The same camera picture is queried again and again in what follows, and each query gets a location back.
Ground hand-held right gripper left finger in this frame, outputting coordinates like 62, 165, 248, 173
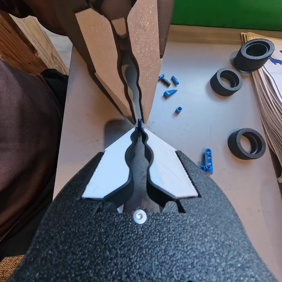
82, 127, 140, 209

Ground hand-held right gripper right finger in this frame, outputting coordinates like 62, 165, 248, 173
140, 127, 199, 209

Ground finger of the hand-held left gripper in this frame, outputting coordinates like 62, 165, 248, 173
127, 0, 163, 123
74, 8, 136, 125

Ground person's left forearm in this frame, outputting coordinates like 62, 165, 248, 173
0, 0, 88, 37

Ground grey desk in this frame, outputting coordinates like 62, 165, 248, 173
52, 24, 282, 282

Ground green storage bin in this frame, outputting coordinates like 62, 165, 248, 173
171, 0, 282, 31

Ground person's black trousers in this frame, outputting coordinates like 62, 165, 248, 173
41, 69, 69, 137

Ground black toy tyre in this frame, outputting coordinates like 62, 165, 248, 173
228, 128, 266, 160
234, 38, 275, 72
210, 68, 243, 97

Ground wooden bench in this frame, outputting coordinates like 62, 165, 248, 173
0, 10, 69, 75

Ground open instruction booklet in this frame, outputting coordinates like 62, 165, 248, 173
240, 32, 282, 183

